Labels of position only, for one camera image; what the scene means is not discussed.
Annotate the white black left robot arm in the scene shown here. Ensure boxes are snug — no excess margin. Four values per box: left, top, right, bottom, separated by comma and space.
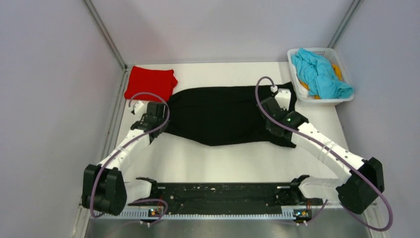
81, 101, 169, 217

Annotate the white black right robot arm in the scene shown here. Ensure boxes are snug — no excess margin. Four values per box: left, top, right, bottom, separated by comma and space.
258, 97, 385, 214

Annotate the folded red t shirt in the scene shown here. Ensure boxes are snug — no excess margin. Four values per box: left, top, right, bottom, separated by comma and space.
124, 66, 178, 102

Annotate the light blue t shirt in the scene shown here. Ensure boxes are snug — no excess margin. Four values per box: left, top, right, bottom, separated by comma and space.
291, 48, 354, 99

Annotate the orange t shirt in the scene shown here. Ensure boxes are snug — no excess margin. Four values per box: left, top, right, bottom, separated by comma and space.
299, 64, 343, 100

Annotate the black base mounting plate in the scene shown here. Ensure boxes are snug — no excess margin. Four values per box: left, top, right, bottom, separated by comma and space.
128, 182, 324, 216

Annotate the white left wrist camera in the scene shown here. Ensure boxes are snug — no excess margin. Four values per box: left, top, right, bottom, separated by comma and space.
131, 101, 147, 115

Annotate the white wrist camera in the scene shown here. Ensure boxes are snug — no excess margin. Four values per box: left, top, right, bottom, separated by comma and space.
131, 101, 147, 115
270, 86, 292, 111

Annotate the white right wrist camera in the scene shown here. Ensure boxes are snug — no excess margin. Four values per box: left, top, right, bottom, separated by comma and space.
270, 86, 292, 111

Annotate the grey slotted cable duct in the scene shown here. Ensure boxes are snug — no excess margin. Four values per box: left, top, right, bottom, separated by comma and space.
100, 207, 312, 221

